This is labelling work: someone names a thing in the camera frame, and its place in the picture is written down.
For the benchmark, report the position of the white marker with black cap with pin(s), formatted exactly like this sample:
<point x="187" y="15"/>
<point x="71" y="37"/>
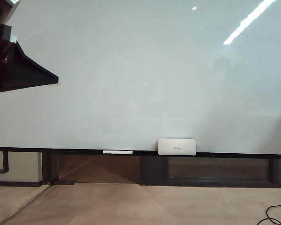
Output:
<point x="117" y="152"/>

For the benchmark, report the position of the left wrist camera housing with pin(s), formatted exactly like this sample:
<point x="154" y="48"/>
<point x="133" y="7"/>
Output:
<point x="12" y="5"/>

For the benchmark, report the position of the white glass whiteboard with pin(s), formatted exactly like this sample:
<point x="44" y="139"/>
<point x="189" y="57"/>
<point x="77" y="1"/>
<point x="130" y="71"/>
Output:
<point x="131" y="70"/>

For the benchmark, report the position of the black pipe frame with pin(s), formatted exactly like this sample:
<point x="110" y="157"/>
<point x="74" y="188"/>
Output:
<point x="5" y="162"/>

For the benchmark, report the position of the dark wood wall panel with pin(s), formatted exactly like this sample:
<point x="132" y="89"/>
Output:
<point x="96" y="168"/>

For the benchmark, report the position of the black pen tray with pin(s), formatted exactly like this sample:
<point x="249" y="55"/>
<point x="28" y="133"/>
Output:
<point x="142" y="152"/>

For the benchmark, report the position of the thin silver floor rail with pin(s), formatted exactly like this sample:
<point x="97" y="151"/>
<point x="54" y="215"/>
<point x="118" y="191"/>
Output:
<point x="25" y="204"/>

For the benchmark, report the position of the black floor plate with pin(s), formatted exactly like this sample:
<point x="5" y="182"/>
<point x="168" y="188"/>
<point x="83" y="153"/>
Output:
<point x="68" y="182"/>

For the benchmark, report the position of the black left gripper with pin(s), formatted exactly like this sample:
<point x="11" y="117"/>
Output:
<point x="2" y="51"/>

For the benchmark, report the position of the white whiteboard eraser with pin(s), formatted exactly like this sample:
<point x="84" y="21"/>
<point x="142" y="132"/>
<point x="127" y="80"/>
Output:
<point x="176" y="146"/>

